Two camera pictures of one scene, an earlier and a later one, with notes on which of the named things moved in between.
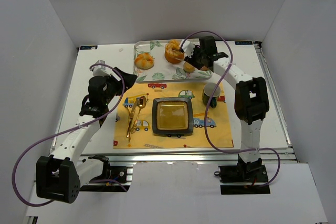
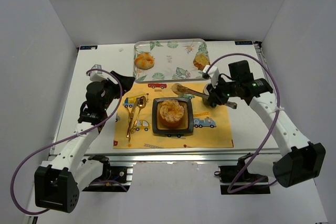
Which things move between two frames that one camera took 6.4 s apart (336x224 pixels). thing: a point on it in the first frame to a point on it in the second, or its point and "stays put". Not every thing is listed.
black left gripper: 115,80 stays put
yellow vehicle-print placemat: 133,127 stays put
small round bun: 188,67 to 179,89
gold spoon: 142,102 stays put
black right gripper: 194,57 to 217,95
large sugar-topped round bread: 173,53 to 171,113
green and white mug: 208,89 stays put
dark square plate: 172,115 stays put
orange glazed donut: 144,61 stays put
